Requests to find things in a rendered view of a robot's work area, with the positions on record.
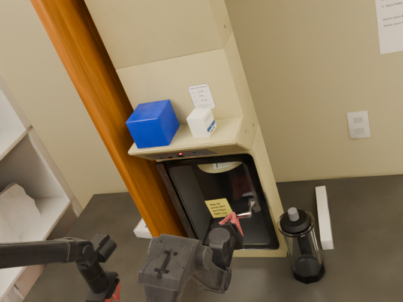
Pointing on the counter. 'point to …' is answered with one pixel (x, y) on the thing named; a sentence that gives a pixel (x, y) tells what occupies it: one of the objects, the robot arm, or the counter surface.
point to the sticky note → (218, 207)
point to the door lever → (246, 211)
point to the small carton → (201, 122)
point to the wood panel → (107, 107)
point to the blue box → (153, 124)
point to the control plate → (182, 154)
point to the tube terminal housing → (162, 82)
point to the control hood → (188, 144)
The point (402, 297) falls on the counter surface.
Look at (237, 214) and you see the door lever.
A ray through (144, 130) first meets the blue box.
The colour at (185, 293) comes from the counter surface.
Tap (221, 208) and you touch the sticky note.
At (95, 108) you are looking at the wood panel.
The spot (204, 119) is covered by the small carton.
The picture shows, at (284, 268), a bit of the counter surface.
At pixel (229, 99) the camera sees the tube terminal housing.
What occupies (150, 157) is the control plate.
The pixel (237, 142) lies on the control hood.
